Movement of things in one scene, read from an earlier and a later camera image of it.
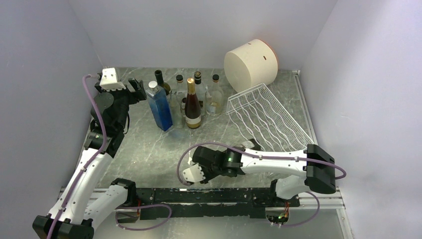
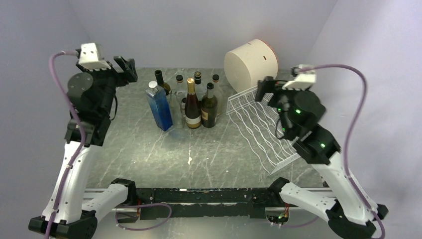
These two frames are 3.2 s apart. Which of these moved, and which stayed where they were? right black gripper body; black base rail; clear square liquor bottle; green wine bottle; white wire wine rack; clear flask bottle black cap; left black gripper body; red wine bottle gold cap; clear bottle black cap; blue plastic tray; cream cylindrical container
Moved: clear square liquor bottle; right black gripper body; clear flask bottle black cap; left black gripper body
Stayed: green wine bottle; black base rail; white wire wine rack; clear bottle black cap; blue plastic tray; red wine bottle gold cap; cream cylindrical container
